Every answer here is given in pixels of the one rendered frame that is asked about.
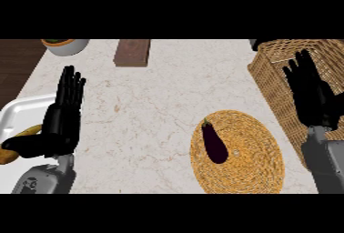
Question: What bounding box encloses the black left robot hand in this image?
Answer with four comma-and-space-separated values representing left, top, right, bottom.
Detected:
0, 65, 86, 159

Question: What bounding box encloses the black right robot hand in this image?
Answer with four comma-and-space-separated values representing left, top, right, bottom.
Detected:
280, 48, 344, 131

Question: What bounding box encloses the brown wicker basket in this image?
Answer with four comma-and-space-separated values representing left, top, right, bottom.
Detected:
246, 39, 344, 171

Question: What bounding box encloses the round woven yellow placemat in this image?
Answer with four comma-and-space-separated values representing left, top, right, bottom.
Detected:
187, 109, 286, 195

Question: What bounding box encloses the dark purple eggplant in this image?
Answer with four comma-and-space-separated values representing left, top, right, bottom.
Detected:
200, 117, 230, 165

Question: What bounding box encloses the white tray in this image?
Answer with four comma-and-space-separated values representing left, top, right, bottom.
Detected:
0, 92, 58, 146

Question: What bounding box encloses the yellow-brown vegetable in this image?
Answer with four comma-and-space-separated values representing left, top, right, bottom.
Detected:
0, 124, 44, 166

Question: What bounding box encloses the white pot with orange rim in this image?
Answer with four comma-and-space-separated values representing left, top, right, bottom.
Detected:
39, 39, 91, 57

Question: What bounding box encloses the brown wooden block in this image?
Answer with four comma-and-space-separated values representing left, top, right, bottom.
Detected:
112, 39, 151, 68

